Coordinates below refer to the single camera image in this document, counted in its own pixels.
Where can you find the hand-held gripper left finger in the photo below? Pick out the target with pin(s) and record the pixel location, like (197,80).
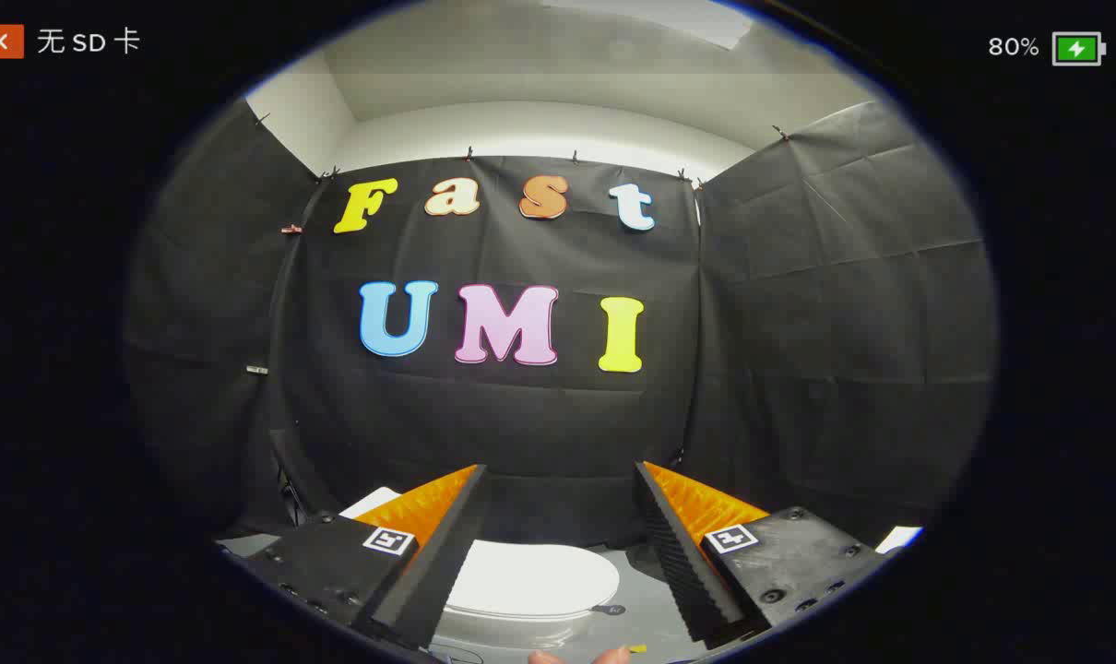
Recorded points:
(443,553)

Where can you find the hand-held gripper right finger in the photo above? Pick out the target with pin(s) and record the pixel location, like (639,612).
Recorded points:
(678,553)

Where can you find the white toilet lid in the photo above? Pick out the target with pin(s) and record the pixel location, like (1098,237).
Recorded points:
(540,576)

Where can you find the white toilet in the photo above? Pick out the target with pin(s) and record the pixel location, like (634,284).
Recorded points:
(521,636)

